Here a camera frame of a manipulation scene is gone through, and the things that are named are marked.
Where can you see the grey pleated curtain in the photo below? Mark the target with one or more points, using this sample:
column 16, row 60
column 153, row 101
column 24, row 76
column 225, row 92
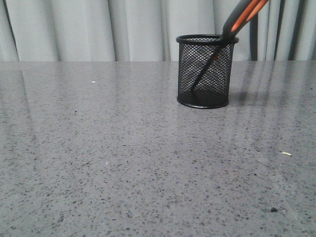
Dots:
column 146, row 30

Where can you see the grey orange handled scissors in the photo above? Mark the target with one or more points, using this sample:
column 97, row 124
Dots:
column 244, row 11

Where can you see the black mesh pen bucket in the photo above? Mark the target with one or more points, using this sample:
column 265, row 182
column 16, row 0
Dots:
column 213, row 90

